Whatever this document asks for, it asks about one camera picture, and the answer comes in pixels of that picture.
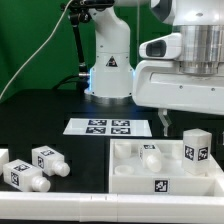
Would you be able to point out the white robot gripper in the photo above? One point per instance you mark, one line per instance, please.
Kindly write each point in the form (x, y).
(159, 84)

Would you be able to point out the white sheet with four tags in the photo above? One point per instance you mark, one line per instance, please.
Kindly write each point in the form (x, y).
(108, 127)

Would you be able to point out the white square tabletop tray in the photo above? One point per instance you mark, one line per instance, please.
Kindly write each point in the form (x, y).
(128, 176)

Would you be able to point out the white front fence bar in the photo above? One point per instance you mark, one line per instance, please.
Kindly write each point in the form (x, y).
(111, 208)

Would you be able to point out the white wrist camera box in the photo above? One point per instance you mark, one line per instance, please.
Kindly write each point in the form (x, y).
(168, 47)

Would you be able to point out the white left fence bar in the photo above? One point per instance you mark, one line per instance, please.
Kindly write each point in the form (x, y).
(4, 158)

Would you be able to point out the white fence bar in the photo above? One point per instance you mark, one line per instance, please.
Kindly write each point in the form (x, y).
(111, 208)
(4, 158)

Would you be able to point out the black camera stand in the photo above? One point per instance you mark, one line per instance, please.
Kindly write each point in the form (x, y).
(80, 13)

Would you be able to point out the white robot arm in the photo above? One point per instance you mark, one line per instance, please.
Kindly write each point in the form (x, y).
(183, 70)

